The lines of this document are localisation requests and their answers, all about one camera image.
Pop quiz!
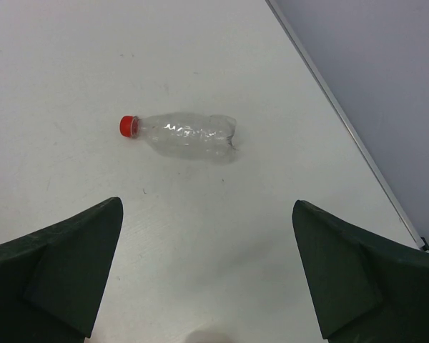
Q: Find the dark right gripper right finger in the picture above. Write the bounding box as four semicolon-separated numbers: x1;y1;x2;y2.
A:
292;200;429;342

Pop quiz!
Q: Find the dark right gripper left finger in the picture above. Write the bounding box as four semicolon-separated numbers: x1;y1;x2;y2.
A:
0;197;124;342

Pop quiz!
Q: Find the clear bottle red cap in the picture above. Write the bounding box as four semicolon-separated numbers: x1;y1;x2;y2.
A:
119;112;237;164

